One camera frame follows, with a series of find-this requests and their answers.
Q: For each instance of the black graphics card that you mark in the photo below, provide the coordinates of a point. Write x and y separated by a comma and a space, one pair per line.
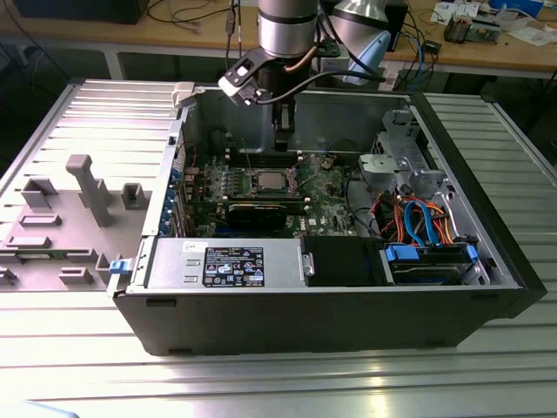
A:
257, 215

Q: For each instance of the hard disk in blue carrier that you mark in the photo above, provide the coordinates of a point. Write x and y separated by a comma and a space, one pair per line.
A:
418, 272

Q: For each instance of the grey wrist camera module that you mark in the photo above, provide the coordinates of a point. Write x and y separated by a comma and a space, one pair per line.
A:
333, 65

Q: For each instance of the black upright desktop box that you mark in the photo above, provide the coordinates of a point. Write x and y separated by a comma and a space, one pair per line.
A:
398, 30

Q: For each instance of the small black device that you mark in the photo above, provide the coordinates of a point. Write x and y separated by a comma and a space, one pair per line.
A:
431, 46

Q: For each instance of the wooden workbench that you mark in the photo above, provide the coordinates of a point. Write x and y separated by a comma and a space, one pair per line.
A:
130, 37

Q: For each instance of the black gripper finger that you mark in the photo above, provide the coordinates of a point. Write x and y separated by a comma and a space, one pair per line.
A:
286, 122

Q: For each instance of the green motherboard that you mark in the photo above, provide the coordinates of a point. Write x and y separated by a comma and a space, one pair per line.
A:
324, 209

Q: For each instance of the silver CPU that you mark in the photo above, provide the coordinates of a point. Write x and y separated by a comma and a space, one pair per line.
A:
269, 180

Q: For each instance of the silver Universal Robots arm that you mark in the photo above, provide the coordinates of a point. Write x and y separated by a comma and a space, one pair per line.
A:
285, 30

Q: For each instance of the metal disk bay cage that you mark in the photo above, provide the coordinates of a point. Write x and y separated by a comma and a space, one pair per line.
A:
383, 167

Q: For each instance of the silver power supply unit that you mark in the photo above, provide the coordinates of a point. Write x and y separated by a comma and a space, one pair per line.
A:
174, 265

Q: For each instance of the black box on bench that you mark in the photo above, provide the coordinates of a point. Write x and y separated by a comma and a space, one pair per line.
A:
78, 11

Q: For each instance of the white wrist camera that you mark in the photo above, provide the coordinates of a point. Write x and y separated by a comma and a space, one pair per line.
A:
230, 87

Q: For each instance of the CPU socket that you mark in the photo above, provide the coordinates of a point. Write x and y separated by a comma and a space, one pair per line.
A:
251, 183

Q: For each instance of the pale plastic corner clip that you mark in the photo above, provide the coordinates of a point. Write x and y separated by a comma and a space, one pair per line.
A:
183, 93

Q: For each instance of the grey electronics part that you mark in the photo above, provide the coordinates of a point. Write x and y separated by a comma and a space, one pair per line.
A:
485, 30

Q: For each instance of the black open PC case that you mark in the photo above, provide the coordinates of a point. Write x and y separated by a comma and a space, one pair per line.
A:
304, 322

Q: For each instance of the finned heat sink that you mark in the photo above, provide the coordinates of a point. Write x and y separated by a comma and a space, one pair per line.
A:
457, 29

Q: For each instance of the blue case latch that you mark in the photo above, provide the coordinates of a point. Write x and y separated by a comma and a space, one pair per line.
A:
118, 267

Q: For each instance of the blue box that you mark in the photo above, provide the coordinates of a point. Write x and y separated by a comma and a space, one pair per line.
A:
518, 4

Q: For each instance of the white papers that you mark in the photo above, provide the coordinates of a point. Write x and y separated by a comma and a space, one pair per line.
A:
537, 37

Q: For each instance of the grey parts rack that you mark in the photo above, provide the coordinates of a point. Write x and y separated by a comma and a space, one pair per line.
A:
65, 244

